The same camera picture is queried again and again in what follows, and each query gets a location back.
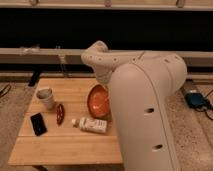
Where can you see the blue black device on floor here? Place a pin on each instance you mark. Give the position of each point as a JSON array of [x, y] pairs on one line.
[[196, 100]]

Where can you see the orange ceramic bowl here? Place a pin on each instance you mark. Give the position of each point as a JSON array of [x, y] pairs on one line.
[[98, 102]]

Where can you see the white plastic bottle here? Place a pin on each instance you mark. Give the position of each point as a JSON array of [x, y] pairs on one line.
[[90, 125]]

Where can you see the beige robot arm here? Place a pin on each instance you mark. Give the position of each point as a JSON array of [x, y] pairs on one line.
[[138, 83]]

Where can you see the black smartphone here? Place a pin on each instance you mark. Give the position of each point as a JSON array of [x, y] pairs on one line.
[[38, 124]]

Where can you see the black table leg bracket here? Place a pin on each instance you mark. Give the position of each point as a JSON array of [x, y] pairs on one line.
[[34, 78]]

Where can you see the wooden table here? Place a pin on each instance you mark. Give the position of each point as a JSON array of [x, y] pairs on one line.
[[64, 144]]

